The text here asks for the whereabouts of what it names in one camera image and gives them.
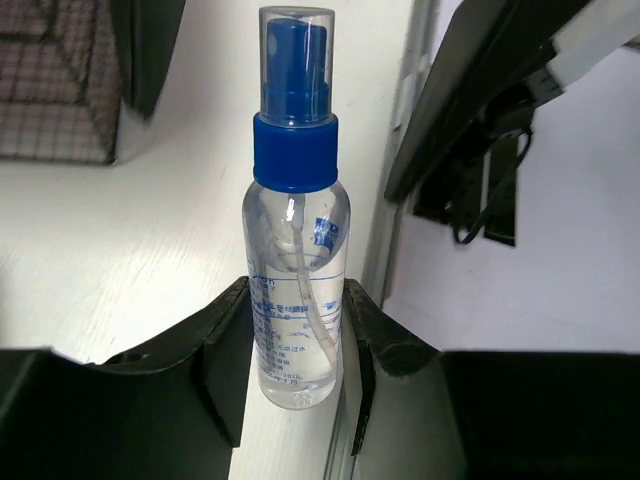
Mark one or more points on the small blue-capped glue bottle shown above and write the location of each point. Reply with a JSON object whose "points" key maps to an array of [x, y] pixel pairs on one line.
{"points": [[296, 214]]}

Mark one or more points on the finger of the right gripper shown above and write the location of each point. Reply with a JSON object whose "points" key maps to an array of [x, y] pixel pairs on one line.
{"points": [[491, 47], [145, 34]]}

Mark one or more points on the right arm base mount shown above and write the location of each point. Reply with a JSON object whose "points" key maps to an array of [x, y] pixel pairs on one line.
{"points": [[473, 191]]}

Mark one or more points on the black wire mesh organizer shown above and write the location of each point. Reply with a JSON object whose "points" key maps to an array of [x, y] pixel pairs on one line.
{"points": [[60, 82]]}

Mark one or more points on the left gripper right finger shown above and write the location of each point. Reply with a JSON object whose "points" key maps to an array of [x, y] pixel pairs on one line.
{"points": [[416, 412]]}

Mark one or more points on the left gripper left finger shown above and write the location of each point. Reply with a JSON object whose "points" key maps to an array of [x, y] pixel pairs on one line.
{"points": [[170, 408]]}

